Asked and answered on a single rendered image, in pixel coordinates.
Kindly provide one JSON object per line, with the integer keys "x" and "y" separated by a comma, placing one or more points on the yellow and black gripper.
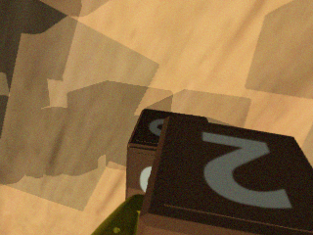
{"x": 124, "y": 219}

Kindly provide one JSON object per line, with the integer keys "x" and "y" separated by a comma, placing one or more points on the brown number cube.
{"x": 142, "y": 146}
{"x": 215, "y": 179}

